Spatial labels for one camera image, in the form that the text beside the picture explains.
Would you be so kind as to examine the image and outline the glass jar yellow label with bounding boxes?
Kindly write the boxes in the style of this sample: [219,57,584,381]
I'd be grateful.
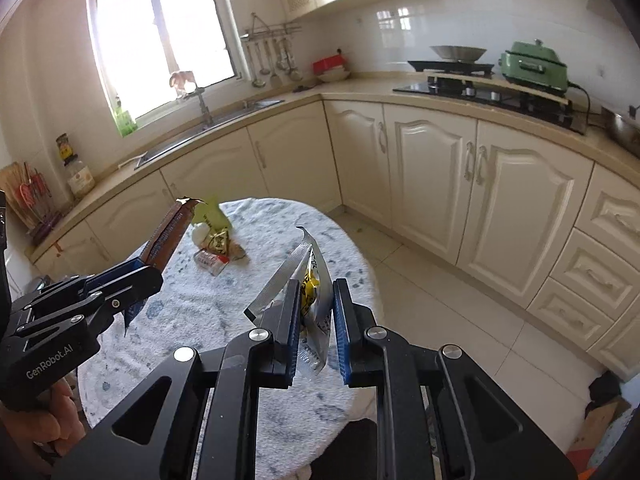
[55,133,96,200]

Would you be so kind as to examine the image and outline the red white container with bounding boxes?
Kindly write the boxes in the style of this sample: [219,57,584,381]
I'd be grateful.
[312,49,350,84]

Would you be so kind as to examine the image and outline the black gas stove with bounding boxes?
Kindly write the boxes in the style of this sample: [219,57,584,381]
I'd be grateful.
[393,61,587,134]

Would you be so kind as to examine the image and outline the metal wok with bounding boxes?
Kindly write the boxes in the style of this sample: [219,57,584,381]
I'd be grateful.
[431,46,486,63]

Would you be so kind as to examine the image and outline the dark cloth on floor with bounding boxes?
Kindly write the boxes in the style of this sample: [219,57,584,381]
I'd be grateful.
[588,370,620,408]

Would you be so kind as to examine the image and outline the steel sink with faucet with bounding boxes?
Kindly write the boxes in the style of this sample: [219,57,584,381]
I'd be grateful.
[134,89,283,169]

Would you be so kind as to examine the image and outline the person's left hand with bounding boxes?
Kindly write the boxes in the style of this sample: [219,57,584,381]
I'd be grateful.
[1,378,86,469]

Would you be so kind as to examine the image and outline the steel pot on counter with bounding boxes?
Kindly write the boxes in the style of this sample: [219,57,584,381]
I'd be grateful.
[601,105,640,158]

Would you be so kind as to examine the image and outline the cream kitchen cabinet run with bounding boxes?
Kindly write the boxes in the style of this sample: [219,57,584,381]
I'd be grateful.
[29,93,639,379]

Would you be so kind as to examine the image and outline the silver yellow snack wrapper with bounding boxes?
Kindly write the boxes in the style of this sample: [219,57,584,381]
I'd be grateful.
[244,226,333,375]

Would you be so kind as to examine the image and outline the green electric cooker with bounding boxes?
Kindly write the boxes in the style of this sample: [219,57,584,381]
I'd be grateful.
[498,39,568,96]

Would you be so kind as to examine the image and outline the brown snack wrapper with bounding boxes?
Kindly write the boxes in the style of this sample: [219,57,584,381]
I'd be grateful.
[122,197,201,330]

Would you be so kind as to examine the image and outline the brown red cardboard box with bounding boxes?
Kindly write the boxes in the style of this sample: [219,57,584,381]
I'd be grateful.
[566,396,630,479]

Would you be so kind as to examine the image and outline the trash pile on table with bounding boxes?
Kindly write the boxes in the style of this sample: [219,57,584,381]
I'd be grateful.
[191,198,246,276]

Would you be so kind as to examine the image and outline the metal utensil rack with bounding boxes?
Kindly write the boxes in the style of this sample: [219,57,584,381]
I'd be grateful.
[240,12,303,89]

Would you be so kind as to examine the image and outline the kitchen window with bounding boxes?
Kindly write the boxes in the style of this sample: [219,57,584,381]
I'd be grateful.
[88,0,248,127]

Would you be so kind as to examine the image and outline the floral white blue tablecloth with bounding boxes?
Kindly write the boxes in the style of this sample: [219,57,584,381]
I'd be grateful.
[78,198,384,479]

